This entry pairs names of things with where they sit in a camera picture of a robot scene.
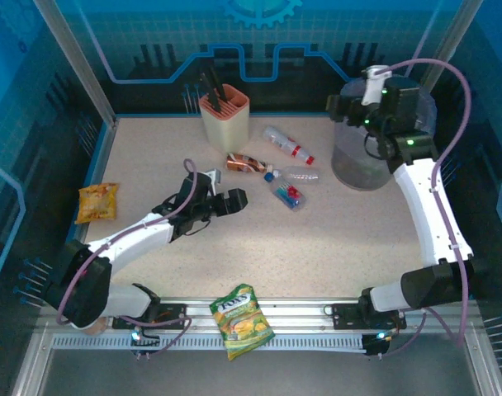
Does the copper brown plastic bottle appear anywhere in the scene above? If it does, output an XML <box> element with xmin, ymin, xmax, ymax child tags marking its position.
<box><xmin>225</xmin><ymin>152</ymin><xmax>276</xmax><ymax>174</ymax></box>

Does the grey translucent bin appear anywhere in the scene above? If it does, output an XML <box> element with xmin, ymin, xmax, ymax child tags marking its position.
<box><xmin>332</xmin><ymin>77</ymin><xmax>437</xmax><ymax>191</ymax></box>

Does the clear bottle blue red label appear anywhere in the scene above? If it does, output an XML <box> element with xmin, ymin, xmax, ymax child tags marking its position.
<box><xmin>269</xmin><ymin>179</ymin><xmax>307</xmax><ymax>212</ymax></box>

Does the clear bottle red cap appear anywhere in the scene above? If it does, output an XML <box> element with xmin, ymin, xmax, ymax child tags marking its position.
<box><xmin>262</xmin><ymin>125</ymin><xmax>317</xmax><ymax>166</ymax></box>

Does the clear ribbed bottle blue cap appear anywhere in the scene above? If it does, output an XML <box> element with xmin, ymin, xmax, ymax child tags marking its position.
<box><xmin>263</xmin><ymin>165</ymin><xmax>321</xmax><ymax>186</ymax></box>

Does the beige knife block orange top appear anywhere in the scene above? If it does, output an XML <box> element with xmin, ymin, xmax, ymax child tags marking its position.
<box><xmin>199</xmin><ymin>84</ymin><xmax>252</xmax><ymax>153</ymax></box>

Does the yellow snack bag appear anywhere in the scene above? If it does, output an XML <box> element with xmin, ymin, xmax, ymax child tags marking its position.
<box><xmin>75</xmin><ymin>182</ymin><xmax>120</xmax><ymax>225</ymax></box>

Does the green Fox's candy bag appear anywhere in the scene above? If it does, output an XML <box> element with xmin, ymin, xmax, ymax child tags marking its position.
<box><xmin>209</xmin><ymin>283</ymin><xmax>276</xmax><ymax>362</ymax></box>

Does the left controller board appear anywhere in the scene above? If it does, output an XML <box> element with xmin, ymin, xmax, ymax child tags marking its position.
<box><xmin>130</xmin><ymin>328</ymin><xmax>161</xmax><ymax>361</ymax></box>

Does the controller board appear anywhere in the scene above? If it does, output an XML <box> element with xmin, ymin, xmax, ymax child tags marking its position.
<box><xmin>361</xmin><ymin>328</ymin><xmax>397</xmax><ymax>359</ymax></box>
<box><xmin>130</xmin><ymin>328</ymin><xmax>161</xmax><ymax>361</ymax></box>

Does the brown round disc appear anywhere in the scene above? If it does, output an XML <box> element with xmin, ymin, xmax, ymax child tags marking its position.
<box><xmin>83</xmin><ymin>316</ymin><xmax>110</xmax><ymax>335</ymax></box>

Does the right controller board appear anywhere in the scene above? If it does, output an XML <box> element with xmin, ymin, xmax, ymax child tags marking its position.
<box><xmin>361</xmin><ymin>328</ymin><xmax>397</xmax><ymax>359</ymax></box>

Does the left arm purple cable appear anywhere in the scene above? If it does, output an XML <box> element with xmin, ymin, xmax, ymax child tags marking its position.
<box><xmin>54</xmin><ymin>158</ymin><xmax>199</xmax><ymax>358</ymax></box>

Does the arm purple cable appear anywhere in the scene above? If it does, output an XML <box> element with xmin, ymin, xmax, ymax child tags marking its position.
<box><xmin>376</xmin><ymin>58</ymin><xmax>471</xmax><ymax>356</ymax></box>
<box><xmin>54</xmin><ymin>158</ymin><xmax>199</xmax><ymax>358</ymax></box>

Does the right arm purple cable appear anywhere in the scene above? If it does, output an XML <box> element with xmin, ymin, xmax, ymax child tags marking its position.
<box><xmin>376</xmin><ymin>58</ymin><xmax>471</xmax><ymax>356</ymax></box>

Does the right aluminium frame post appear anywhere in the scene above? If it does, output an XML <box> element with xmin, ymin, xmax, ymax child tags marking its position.
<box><xmin>419</xmin><ymin>0</ymin><xmax>483</xmax><ymax>92</ymax></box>

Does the aluminium frame post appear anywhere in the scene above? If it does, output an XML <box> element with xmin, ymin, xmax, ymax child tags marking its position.
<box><xmin>419</xmin><ymin>0</ymin><xmax>483</xmax><ymax>92</ymax></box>
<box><xmin>34</xmin><ymin>0</ymin><xmax>119</xmax><ymax>127</ymax></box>

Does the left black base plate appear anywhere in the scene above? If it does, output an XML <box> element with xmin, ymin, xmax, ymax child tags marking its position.
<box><xmin>112</xmin><ymin>303</ymin><xmax>188</xmax><ymax>331</ymax></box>

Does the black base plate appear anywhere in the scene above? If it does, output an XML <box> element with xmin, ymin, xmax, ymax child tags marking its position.
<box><xmin>331</xmin><ymin>303</ymin><xmax>407</xmax><ymax>331</ymax></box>
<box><xmin>112</xmin><ymin>303</ymin><xmax>188</xmax><ymax>331</ymax></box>

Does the black knife handle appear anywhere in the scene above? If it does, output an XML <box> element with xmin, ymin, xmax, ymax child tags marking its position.
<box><xmin>200</xmin><ymin>70</ymin><xmax>220</xmax><ymax>113</ymax></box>
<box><xmin>211</xmin><ymin>68</ymin><xmax>230</xmax><ymax>103</ymax></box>

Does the aluminium front rail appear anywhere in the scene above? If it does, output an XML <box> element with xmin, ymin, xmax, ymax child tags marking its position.
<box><xmin>48</xmin><ymin>296</ymin><xmax>479</xmax><ymax>336</ymax></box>

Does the slotted grey cable duct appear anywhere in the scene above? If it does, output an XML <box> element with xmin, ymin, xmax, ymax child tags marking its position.
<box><xmin>52</xmin><ymin>334</ymin><xmax>367</xmax><ymax>351</ymax></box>

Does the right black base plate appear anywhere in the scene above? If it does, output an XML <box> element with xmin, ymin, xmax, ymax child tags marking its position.
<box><xmin>331</xmin><ymin>303</ymin><xmax>407</xmax><ymax>331</ymax></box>

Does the left aluminium frame post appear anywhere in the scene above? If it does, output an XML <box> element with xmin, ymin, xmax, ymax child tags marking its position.
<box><xmin>34</xmin><ymin>0</ymin><xmax>119</xmax><ymax>127</ymax></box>

